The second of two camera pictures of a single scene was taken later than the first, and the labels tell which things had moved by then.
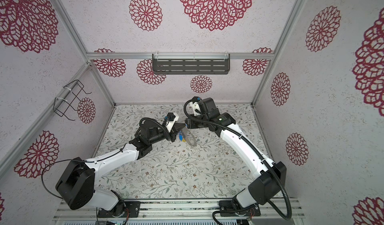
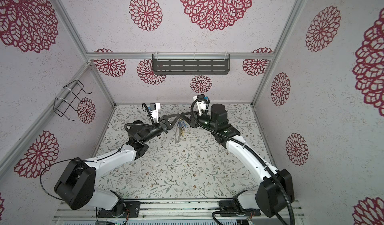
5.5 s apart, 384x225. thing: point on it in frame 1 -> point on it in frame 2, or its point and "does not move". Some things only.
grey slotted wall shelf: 191,64 does not move
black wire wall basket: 69,92 does not move
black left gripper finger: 177,127 -> 166,117
